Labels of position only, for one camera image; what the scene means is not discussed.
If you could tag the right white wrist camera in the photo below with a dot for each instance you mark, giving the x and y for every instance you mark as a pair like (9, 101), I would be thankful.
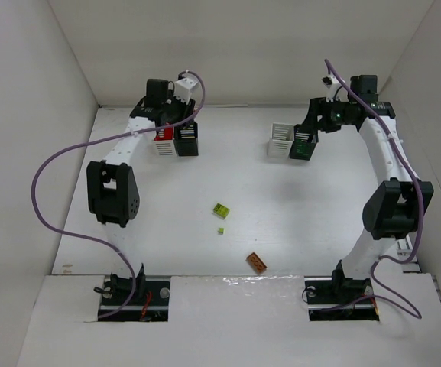
(333, 87)

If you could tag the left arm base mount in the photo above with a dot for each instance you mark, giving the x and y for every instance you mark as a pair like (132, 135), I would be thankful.
(149, 304)

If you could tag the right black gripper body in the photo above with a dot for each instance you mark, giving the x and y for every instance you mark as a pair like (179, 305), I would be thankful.
(313, 119)

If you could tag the black slotted bin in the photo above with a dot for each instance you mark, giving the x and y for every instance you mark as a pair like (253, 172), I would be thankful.
(305, 139)
(185, 138)

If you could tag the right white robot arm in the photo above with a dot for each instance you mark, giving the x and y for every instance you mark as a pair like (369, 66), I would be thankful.
(397, 206)

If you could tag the right black slotted bin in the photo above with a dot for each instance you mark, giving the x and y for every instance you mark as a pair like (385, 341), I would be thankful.
(305, 139)

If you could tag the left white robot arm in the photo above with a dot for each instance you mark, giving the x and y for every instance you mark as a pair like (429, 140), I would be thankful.
(112, 191)

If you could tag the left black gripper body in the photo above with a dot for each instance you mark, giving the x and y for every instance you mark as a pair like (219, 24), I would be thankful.
(179, 120)

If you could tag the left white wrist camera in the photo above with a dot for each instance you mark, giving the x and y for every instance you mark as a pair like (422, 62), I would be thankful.
(184, 88)

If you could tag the lime green lego lower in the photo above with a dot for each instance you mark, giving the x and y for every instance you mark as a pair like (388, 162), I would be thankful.
(221, 211)

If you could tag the white slotted bin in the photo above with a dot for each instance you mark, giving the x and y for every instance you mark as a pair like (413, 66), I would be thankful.
(281, 140)
(165, 148)

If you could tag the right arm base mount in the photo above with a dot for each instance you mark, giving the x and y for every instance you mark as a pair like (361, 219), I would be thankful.
(330, 302)

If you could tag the left black slotted bin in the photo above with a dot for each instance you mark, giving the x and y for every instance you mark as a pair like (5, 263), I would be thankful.
(185, 138)

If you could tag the orange lego plate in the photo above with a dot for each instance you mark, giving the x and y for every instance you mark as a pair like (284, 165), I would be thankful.
(256, 263)

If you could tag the aluminium rail right side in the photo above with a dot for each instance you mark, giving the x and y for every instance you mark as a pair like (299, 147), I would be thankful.
(404, 250)

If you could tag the red lego plate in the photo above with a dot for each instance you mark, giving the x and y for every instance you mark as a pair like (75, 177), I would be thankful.
(164, 134)

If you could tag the right white slotted bin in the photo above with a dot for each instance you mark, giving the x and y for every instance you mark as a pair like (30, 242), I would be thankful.
(281, 140)

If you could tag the left white slotted bin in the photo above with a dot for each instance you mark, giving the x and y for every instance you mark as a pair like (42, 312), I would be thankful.
(165, 148)

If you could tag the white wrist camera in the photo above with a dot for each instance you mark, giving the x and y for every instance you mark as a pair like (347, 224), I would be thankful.
(333, 87)
(184, 88)

